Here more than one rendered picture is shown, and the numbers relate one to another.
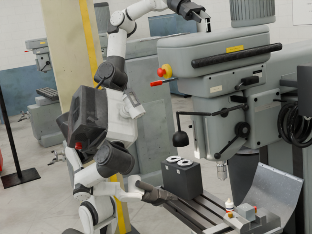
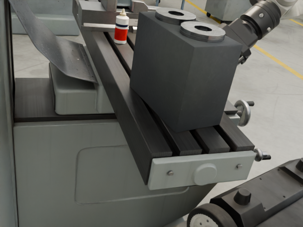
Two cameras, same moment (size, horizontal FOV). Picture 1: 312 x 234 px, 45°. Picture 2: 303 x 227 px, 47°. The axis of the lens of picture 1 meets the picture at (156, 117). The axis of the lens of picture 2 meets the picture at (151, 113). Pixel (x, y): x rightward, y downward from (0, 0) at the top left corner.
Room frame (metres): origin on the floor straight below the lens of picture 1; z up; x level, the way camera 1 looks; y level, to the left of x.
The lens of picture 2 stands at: (2.78, -0.11, 1.35)
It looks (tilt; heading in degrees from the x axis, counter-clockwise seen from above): 30 degrees down; 183
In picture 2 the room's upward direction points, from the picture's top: 10 degrees clockwise
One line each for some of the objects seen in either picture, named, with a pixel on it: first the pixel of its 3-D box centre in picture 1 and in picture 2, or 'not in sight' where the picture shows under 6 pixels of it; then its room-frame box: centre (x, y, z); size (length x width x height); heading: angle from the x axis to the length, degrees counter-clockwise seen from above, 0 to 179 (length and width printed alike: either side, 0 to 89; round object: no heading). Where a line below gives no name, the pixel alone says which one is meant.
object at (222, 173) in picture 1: (222, 172); not in sight; (1.67, -0.28, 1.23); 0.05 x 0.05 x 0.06
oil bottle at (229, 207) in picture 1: (229, 207); (121, 25); (1.70, -0.30, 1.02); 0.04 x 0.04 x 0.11
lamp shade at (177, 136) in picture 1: (180, 137); not in sight; (1.56, -0.09, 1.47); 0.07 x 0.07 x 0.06
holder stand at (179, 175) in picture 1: (181, 176); (180, 65); (2.06, -0.10, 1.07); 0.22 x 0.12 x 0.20; 37
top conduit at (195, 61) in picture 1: (238, 54); not in sight; (1.56, -0.37, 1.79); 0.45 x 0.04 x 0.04; 116
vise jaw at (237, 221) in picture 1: (236, 221); (135, 2); (1.51, -0.29, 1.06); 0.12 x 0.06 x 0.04; 23
